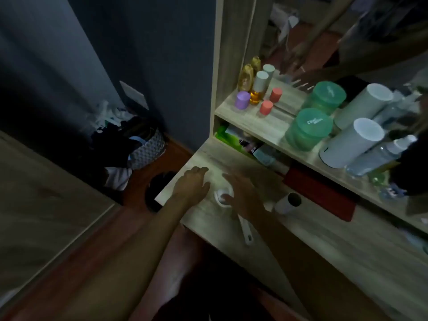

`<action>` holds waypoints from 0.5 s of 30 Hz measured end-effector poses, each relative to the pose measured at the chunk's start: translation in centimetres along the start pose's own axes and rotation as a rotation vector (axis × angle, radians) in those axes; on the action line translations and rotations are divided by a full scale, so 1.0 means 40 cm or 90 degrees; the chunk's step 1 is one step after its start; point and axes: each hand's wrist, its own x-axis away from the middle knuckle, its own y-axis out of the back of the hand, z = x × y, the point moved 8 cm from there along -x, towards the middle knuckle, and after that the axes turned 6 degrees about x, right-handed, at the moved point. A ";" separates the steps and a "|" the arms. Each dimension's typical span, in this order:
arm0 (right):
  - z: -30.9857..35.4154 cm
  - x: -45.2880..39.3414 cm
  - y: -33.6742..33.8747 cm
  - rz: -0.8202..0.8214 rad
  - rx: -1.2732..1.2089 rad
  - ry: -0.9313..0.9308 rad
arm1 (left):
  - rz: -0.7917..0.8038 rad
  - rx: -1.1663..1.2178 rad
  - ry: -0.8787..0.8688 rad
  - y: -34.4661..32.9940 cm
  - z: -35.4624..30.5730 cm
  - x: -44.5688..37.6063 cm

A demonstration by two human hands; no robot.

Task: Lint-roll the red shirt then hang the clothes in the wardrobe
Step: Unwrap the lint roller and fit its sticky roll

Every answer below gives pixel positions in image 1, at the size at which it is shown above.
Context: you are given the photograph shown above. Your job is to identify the purple capped jar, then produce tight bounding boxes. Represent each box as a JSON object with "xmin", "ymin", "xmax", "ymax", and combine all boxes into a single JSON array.
[{"xmin": 235, "ymin": 91, "xmax": 251, "ymax": 110}]

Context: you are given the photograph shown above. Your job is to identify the wall mirror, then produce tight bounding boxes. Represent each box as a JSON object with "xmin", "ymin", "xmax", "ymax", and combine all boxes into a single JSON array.
[{"xmin": 254, "ymin": 0, "xmax": 428, "ymax": 144}]

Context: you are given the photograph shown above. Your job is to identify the patterned laundry basket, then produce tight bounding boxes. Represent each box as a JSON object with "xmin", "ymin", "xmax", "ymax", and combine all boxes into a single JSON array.
[{"xmin": 128, "ymin": 128, "xmax": 166, "ymax": 171}]

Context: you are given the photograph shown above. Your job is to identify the green lidded plastic jar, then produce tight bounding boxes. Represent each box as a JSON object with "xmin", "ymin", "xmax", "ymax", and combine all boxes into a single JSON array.
[{"xmin": 284, "ymin": 107, "xmax": 334, "ymax": 152}]

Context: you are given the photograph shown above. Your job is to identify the black and pink tube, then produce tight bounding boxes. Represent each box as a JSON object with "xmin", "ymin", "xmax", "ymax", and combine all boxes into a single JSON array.
[{"xmin": 239, "ymin": 138, "xmax": 265, "ymax": 156}]

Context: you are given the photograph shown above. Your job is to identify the clear spray bottle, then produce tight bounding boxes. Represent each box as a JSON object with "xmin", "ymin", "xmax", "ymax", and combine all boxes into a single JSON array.
[{"xmin": 345, "ymin": 134, "xmax": 419, "ymax": 177}]

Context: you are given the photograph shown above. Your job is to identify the white cylinder humidifier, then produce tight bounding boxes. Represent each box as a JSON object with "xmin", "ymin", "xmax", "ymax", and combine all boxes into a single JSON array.
[{"xmin": 319, "ymin": 117, "xmax": 385, "ymax": 169}]

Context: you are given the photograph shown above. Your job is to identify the white wall socket plate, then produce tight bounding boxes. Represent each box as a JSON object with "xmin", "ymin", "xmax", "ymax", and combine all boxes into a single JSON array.
[{"xmin": 119, "ymin": 80, "xmax": 149, "ymax": 111}]

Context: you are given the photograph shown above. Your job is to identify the amber bottle with white cap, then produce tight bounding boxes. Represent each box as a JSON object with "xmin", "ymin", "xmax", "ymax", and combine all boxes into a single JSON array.
[{"xmin": 249, "ymin": 70, "xmax": 270, "ymax": 106}]

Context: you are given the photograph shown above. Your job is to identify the yellow shampoo bottle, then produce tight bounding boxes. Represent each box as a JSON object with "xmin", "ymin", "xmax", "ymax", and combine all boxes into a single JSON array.
[{"xmin": 237, "ymin": 64, "xmax": 255, "ymax": 94}]

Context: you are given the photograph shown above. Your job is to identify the wooden vanity shelf unit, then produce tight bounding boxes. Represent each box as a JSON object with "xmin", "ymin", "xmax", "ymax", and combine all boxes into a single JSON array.
[{"xmin": 155, "ymin": 0, "xmax": 428, "ymax": 321}]

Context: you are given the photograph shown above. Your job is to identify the green packet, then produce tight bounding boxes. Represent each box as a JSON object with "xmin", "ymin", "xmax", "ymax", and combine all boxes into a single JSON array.
[{"xmin": 215, "ymin": 125, "xmax": 250, "ymax": 154}]

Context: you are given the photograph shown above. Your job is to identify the small blue toy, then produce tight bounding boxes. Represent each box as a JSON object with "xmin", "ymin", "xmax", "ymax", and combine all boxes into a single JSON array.
[{"xmin": 379, "ymin": 183, "xmax": 407, "ymax": 200}]

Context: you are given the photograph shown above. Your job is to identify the person's left hand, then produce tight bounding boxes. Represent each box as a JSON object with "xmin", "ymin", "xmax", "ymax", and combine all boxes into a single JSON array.
[{"xmin": 171, "ymin": 166, "xmax": 211, "ymax": 208}]

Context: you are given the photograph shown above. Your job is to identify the dark brown glossy bag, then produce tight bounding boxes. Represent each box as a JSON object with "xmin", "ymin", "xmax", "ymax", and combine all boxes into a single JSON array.
[{"xmin": 389, "ymin": 130, "xmax": 428, "ymax": 198}]

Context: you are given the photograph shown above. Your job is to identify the white plastic bags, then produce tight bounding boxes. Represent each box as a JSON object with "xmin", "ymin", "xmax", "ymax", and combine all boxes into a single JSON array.
[{"xmin": 87, "ymin": 100, "xmax": 134, "ymax": 132}]

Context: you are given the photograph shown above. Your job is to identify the small green figure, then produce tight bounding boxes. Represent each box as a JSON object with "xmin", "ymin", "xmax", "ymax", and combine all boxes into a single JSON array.
[{"xmin": 369, "ymin": 172, "xmax": 388, "ymax": 187}]

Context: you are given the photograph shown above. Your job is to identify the person's right hand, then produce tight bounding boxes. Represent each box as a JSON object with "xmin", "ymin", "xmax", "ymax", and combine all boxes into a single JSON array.
[{"xmin": 221, "ymin": 172, "xmax": 267, "ymax": 220}]

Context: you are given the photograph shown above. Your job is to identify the white lint roller handle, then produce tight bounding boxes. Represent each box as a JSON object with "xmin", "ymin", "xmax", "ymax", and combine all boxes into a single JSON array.
[{"xmin": 214, "ymin": 189, "xmax": 255, "ymax": 246}]

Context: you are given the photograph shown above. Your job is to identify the person's left forearm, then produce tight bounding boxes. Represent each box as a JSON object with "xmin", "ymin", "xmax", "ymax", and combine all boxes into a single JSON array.
[{"xmin": 20, "ymin": 195, "xmax": 201, "ymax": 321}]

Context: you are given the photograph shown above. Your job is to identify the person's black shorts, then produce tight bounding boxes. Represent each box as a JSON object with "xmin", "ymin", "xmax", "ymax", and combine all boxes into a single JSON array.
[{"xmin": 153, "ymin": 243, "xmax": 285, "ymax": 321}]

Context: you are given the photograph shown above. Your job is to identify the pale blue packet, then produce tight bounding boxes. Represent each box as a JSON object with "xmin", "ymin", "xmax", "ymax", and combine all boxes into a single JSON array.
[{"xmin": 252, "ymin": 145, "xmax": 280, "ymax": 168}]

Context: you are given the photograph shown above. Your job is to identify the empty white cardboard tube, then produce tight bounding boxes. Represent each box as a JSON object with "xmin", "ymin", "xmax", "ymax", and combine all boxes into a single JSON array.
[{"xmin": 274, "ymin": 192, "xmax": 303, "ymax": 215}]

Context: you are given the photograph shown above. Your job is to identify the black round object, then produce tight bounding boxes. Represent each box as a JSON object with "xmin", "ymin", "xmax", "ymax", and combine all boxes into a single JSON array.
[{"xmin": 144, "ymin": 171, "xmax": 178, "ymax": 213}]

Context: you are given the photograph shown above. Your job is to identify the white cloth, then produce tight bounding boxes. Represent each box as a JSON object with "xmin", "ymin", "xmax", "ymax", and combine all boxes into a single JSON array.
[{"xmin": 104, "ymin": 167, "xmax": 133, "ymax": 192}]

